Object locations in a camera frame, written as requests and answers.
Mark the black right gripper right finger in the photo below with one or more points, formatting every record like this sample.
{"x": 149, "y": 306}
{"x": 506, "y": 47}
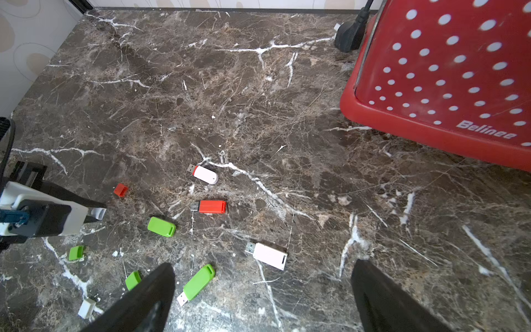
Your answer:
{"x": 384, "y": 306}

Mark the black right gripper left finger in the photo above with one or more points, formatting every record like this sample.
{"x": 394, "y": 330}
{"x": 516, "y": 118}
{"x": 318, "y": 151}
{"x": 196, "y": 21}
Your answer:
{"x": 144, "y": 308}

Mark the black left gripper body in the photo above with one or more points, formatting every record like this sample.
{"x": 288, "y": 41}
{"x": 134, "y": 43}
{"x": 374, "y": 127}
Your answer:
{"x": 28, "y": 174}

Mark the red usb cap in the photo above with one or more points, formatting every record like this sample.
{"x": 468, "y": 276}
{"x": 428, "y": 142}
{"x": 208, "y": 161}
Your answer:
{"x": 120, "y": 190}

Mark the red usb drive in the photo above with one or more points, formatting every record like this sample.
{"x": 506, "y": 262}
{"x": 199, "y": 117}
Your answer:
{"x": 209, "y": 207}

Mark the white rounded usb drive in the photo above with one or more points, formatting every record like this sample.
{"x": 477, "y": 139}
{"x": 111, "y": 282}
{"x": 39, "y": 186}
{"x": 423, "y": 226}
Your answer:
{"x": 203, "y": 174}

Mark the green usb cap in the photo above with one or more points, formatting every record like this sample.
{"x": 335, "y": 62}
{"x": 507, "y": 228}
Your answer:
{"x": 76, "y": 253}
{"x": 133, "y": 280}

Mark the white usb cap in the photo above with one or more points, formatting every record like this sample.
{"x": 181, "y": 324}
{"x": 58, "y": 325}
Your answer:
{"x": 86, "y": 309}

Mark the green usb drive uncapped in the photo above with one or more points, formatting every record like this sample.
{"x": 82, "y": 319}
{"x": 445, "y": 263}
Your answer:
{"x": 198, "y": 282}

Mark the green usb drive capped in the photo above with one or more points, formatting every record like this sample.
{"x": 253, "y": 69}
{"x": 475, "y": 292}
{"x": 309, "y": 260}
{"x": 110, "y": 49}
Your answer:
{"x": 161, "y": 227}

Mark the white rectangular usb drive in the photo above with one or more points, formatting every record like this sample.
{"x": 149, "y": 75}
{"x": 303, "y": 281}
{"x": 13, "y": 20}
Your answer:
{"x": 267, "y": 255}

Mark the red polka dot toaster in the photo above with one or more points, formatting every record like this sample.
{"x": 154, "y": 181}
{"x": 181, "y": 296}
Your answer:
{"x": 453, "y": 75}

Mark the black toaster power plug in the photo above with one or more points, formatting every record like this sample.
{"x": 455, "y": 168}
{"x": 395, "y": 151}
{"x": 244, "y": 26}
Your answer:
{"x": 350, "y": 34}

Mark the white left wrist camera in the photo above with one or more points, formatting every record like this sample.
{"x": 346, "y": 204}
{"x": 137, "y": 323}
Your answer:
{"x": 51, "y": 211}

